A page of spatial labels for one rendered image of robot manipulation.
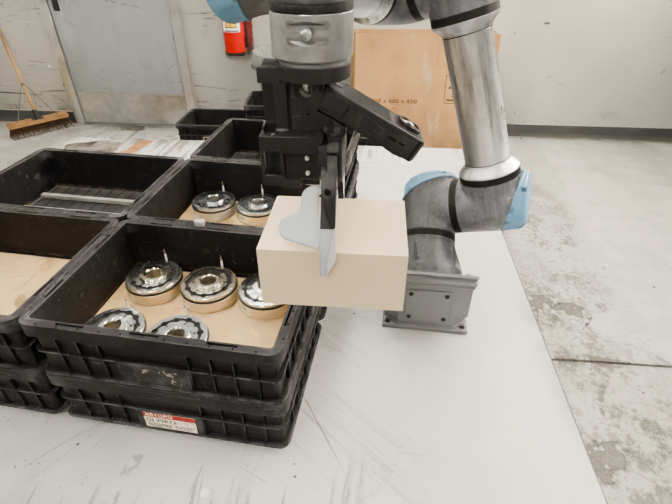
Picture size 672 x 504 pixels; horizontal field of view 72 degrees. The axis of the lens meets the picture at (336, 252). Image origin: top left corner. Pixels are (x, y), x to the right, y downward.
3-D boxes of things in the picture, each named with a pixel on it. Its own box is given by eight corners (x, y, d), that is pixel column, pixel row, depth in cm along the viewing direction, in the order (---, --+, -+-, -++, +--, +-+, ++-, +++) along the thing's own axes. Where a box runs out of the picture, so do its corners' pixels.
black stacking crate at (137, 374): (322, 287, 93) (321, 239, 86) (284, 412, 69) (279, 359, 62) (137, 267, 98) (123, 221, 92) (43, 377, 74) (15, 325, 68)
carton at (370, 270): (399, 250, 62) (404, 200, 58) (402, 310, 52) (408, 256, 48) (281, 244, 63) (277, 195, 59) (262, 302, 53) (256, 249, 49)
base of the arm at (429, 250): (446, 290, 106) (448, 248, 109) (474, 278, 92) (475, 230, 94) (381, 282, 104) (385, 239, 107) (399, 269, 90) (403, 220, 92)
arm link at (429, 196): (411, 244, 108) (414, 190, 112) (469, 242, 102) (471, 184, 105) (390, 229, 98) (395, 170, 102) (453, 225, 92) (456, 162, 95)
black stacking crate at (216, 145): (359, 163, 141) (360, 127, 135) (345, 211, 117) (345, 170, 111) (234, 155, 147) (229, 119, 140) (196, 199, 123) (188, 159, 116)
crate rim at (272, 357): (322, 247, 87) (322, 236, 86) (281, 369, 63) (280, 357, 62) (125, 228, 93) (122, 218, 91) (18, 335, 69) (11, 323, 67)
